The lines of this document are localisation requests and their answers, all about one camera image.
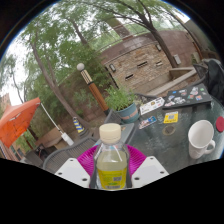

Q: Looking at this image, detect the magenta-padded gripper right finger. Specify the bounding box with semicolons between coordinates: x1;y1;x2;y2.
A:
127;145;170;189

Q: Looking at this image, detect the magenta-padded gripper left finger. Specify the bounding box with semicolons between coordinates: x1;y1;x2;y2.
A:
54;145;100;189

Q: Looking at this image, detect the clear yellow-labelled drink bottle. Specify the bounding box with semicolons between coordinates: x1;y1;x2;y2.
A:
94;123;132;191

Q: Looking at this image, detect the grey laptop with stickers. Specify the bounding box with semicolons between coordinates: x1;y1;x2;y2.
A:
119;122;136;145

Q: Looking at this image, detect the yellow blue striped cone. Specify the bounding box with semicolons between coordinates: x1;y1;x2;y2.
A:
72;116;86;134

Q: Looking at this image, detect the blue sticker card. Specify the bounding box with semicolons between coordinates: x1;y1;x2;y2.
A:
138;115;158;130

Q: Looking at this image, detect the yellow card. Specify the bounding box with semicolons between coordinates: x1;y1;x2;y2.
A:
163;110;180;125

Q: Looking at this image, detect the white ceramic mug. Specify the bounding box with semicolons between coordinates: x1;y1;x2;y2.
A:
187;119;217;160

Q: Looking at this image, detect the white sticker sheet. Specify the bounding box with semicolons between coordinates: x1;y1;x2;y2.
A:
139;96;166;116

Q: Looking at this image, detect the green plant in blue pot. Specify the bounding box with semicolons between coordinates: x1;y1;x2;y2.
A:
104;85;140;124

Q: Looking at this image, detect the orange patio umbrella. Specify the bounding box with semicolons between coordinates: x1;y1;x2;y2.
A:
0;97;42;149

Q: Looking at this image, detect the black laptop with stickers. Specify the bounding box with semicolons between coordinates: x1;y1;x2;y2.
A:
162;82;213;110

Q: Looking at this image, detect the flat round red coaster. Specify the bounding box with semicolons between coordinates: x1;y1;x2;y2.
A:
215;115;224;134

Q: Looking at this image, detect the slender-trunked tree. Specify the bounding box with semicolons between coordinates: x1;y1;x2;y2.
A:
19;19;91;131

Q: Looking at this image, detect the black backpack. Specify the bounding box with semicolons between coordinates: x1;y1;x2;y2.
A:
201;58;224;101

